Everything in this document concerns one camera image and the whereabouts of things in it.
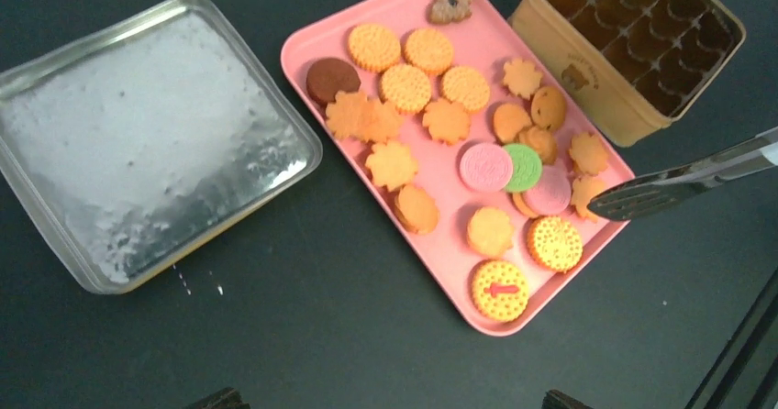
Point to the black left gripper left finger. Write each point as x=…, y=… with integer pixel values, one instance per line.
x=226, y=398

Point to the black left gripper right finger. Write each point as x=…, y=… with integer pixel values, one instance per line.
x=555, y=399

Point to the metal tongs white handles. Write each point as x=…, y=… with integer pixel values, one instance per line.
x=651, y=193

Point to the yellow biscuit red cross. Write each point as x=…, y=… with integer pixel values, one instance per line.
x=499, y=290

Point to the pink sandwich cookie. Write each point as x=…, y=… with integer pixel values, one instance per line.
x=551, y=195
x=485, y=168

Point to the flower-shaped tan cookie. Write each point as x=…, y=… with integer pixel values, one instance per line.
x=379, y=122
x=521, y=78
x=345, y=115
x=446, y=122
x=588, y=154
x=391, y=165
x=584, y=189

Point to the round swirl tan cookie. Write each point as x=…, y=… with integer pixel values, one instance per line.
x=416, y=210

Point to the green sandwich cookie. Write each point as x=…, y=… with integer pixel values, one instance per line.
x=527, y=167

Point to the silver metal tin lid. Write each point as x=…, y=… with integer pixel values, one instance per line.
x=133, y=146

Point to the chocolate chip round cookie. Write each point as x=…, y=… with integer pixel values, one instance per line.
x=548, y=108

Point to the dark chocolate round cookie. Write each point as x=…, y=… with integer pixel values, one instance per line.
x=328, y=76

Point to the pink plastic tray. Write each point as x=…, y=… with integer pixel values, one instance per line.
x=483, y=41

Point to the gold cookie tin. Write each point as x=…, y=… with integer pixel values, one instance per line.
x=634, y=66

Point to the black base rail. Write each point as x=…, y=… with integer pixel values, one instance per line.
x=745, y=372

